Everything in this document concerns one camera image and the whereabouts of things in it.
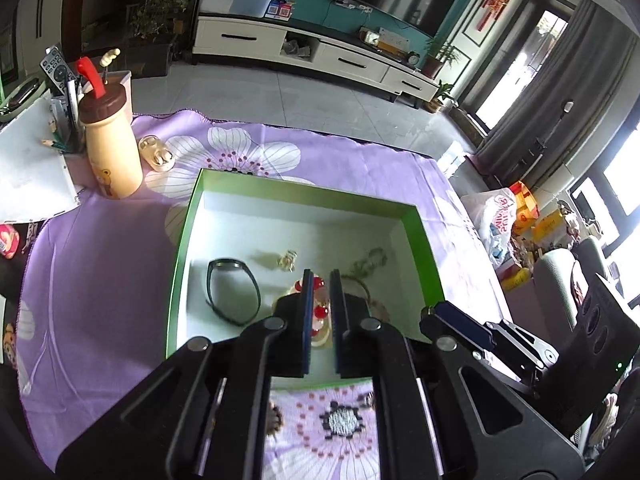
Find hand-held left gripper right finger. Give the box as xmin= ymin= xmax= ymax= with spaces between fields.
xmin=330 ymin=270 xmax=587 ymax=480

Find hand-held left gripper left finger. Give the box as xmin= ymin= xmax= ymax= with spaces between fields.
xmin=55 ymin=270 xmax=316 ymax=480

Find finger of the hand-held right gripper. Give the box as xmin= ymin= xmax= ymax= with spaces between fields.
xmin=419 ymin=301 xmax=560 ymax=387

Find red and pink bead bracelet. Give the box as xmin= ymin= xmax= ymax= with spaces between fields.
xmin=294 ymin=274 xmax=333 ymax=347

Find silver bangle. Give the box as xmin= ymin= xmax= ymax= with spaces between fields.
xmin=342 ymin=277 xmax=388 ymax=323

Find pale green jade bracelet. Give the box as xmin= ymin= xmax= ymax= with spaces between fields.
xmin=350 ymin=247 xmax=388 ymax=279

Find black watch band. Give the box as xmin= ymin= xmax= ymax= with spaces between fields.
xmin=206 ymin=258 xmax=262 ymax=326

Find green cardboard box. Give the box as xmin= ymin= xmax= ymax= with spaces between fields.
xmin=166 ymin=168 xmax=446 ymax=392

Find grey chair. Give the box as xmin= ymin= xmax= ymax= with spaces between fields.
xmin=532 ymin=237 xmax=617 ymax=332

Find black and silver sparkly clip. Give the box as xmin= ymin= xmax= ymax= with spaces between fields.
xmin=320 ymin=401 xmax=362 ymax=440

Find white plastic bag red print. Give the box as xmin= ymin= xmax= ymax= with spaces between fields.
xmin=462 ymin=187 xmax=518 ymax=267

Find orange and yellow carton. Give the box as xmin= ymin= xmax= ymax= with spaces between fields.
xmin=509 ymin=180 xmax=541 ymax=238

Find purple floral cloth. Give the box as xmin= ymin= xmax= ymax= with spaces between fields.
xmin=15 ymin=110 xmax=511 ymax=480

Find cream earbuds case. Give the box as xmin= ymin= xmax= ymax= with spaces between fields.
xmin=138 ymin=135 xmax=176 ymax=171

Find small potted plant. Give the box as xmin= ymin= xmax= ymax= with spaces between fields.
xmin=425 ymin=82 xmax=458 ymax=113

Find grey curtain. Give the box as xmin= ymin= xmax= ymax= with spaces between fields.
xmin=475 ymin=0 xmax=632 ymax=187

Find beige bear bottle brown lid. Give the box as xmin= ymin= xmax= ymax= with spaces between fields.
xmin=76 ymin=49 xmax=143 ymax=200

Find tall potted plant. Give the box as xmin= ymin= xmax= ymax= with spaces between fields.
xmin=422 ymin=37 xmax=461 ymax=80

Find white tv cabinet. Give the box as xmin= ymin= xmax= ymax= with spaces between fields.
xmin=192 ymin=15 xmax=441 ymax=107

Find yellow flat box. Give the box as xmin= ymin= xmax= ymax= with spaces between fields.
xmin=375 ymin=27 xmax=416 ymax=52

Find pen holder with pens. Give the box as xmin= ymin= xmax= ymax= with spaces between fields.
xmin=42 ymin=80 xmax=87 ymax=157

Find pink snack cup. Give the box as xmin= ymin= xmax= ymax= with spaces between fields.
xmin=0 ymin=225 xmax=21 ymax=259

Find white paper sheet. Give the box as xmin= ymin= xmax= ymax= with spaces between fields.
xmin=0 ymin=95 xmax=83 ymax=223

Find potted plants on dark stand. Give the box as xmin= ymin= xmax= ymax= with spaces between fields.
xmin=125 ymin=0 xmax=190 ymax=78

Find grey remote control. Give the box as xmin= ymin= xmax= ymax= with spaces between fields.
xmin=40 ymin=47 xmax=81 ymax=93

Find bear keychain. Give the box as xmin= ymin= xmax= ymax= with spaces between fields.
xmin=0 ymin=324 xmax=19 ymax=367

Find red knot wall ornament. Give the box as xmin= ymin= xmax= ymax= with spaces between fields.
xmin=475 ymin=0 xmax=514 ymax=34

